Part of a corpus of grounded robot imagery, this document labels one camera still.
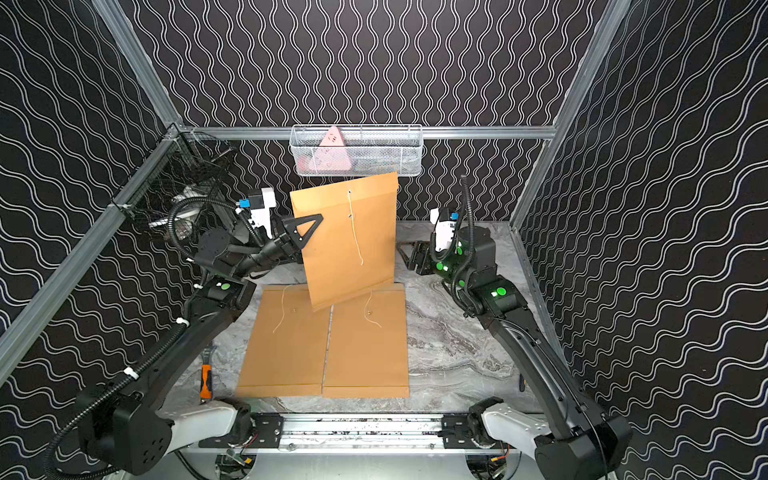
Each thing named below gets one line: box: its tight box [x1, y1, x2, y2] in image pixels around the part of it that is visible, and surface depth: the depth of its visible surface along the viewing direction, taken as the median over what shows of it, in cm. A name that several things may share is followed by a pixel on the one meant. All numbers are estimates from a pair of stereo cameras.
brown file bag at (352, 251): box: [290, 172, 398, 312], surface depth 69 cm
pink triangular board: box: [310, 125, 352, 171], surface depth 92 cm
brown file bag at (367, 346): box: [323, 282, 410, 399], surface depth 91 cm
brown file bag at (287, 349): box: [237, 284, 333, 397], surface depth 90 cm
